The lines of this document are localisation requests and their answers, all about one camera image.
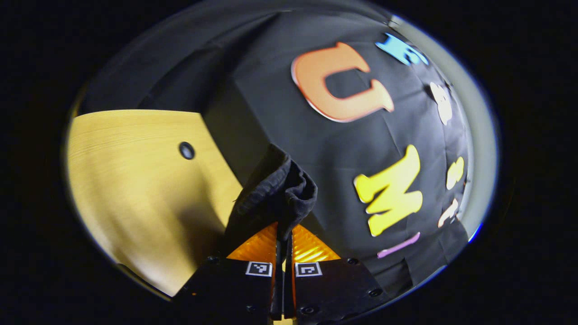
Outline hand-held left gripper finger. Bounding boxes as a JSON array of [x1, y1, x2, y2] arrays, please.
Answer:
[[283, 223, 390, 321], [173, 221, 284, 321]]

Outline dark jeans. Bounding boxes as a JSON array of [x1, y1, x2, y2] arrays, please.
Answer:
[[221, 143, 318, 258]]

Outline black backdrop cloth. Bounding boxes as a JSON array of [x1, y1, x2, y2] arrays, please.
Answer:
[[78, 9, 475, 299]]

